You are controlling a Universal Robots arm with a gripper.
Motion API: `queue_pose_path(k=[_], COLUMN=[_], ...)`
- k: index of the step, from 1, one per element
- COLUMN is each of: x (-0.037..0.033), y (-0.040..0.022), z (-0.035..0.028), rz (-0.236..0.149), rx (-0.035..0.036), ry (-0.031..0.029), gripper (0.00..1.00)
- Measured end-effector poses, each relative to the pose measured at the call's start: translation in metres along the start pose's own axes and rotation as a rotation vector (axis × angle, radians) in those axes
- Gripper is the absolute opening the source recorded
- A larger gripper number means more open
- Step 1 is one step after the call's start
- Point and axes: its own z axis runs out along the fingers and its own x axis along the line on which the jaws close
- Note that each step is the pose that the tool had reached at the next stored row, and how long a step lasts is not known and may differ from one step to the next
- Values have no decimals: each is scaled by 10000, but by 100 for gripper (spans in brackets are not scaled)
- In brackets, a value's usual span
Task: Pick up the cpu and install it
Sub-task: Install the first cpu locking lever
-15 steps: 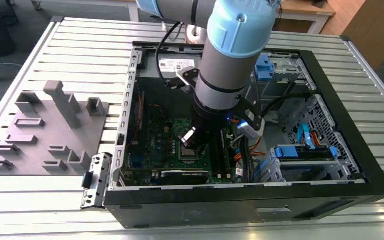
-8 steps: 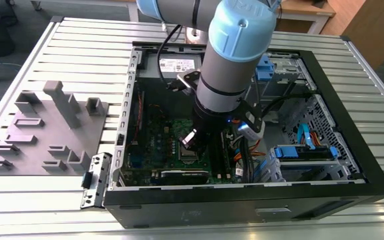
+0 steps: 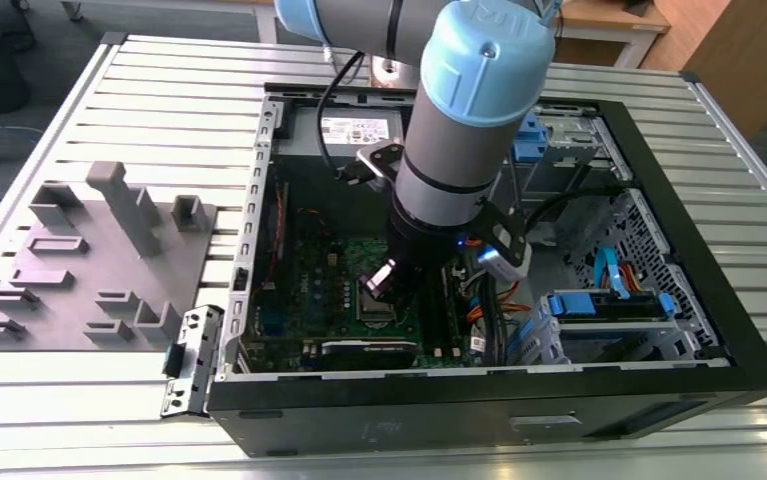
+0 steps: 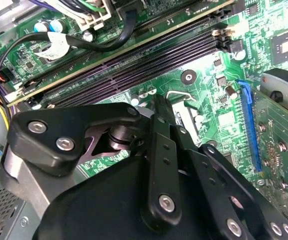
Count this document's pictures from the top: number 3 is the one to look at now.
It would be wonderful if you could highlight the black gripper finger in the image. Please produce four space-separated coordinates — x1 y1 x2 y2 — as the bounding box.
364 258 402 302

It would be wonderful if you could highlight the metal socket cover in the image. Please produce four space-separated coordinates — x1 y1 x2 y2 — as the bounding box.
353 277 402 329

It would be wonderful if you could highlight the green motherboard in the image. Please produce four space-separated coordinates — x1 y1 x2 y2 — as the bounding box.
252 234 470 371

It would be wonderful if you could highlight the black RAM slot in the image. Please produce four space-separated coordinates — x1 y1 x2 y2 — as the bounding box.
418 294 444 359
436 262 462 359

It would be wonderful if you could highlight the black graphics card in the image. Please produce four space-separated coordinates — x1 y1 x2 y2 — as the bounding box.
301 338 418 372

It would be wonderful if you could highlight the hard disk in blue carrier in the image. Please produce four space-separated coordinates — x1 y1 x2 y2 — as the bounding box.
541 289 675 324

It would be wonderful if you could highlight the silver drive cage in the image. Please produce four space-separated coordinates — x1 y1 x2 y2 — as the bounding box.
488 107 631 236

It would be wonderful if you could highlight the black PC case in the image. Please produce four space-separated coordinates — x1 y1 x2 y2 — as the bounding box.
205 82 767 459

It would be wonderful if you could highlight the grey power supply unit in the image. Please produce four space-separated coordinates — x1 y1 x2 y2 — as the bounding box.
273 105 414 236

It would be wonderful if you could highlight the silver disk bay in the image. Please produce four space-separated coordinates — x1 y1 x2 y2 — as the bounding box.
534 292 717 366

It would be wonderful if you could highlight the grey parts rack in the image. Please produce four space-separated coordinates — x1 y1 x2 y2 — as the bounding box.
0 160 221 354

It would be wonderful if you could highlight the white-framed wooden desk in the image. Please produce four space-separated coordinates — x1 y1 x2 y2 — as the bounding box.
552 0 672 69

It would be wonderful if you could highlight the brown wooden cabinet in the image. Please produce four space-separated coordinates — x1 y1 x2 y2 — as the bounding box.
641 0 767 141

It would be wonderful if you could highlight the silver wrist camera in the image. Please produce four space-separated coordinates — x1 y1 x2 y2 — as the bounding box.
473 234 534 282

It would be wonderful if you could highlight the black cable bundle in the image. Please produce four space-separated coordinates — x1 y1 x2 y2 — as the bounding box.
478 183 637 366

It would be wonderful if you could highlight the blue data wire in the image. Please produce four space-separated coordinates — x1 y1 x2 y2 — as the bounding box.
592 247 631 301

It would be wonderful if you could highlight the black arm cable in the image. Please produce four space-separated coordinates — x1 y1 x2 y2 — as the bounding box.
314 49 368 174

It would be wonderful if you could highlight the silver card retention bracket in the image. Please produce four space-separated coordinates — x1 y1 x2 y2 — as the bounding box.
158 303 225 419

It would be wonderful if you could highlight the orange disk power wire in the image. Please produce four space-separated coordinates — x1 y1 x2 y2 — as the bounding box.
621 264 655 299

